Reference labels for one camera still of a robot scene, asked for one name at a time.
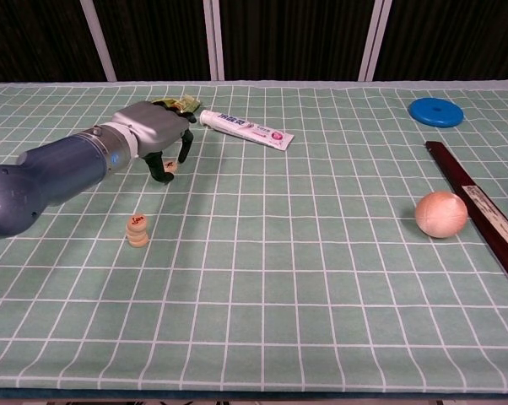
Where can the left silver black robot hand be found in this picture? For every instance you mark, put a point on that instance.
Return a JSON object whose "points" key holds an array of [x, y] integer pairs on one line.
{"points": [[152, 124]]}

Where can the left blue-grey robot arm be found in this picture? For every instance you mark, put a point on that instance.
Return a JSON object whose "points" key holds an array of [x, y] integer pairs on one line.
{"points": [[47, 177]]}

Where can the green crumpled snack packet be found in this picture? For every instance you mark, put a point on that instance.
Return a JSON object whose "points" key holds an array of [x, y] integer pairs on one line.
{"points": [[186, 103]]}

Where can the white toothpaste tube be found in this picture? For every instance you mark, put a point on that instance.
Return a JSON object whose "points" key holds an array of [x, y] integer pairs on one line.
{"points": [[237, 124]]}

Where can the green checked tablecloth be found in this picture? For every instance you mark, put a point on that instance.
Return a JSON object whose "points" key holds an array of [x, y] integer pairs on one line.
{"points": [[279, 274]]}

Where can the blue plastic disc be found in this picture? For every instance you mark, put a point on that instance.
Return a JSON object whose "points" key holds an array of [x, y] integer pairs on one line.
{"points": [[423, 114]]}

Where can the dark brown long box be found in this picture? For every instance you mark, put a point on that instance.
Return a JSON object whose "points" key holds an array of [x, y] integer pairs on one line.
{"points": [[448, 166]]}

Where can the peach-coloured wooden ball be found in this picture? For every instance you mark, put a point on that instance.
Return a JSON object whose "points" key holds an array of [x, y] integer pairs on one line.
{"points": [[441, 215]]}

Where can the white partition post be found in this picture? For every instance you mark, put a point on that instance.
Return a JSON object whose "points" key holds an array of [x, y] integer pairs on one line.
{"points": [[214, 38], [98, 38], [373, 38]]}

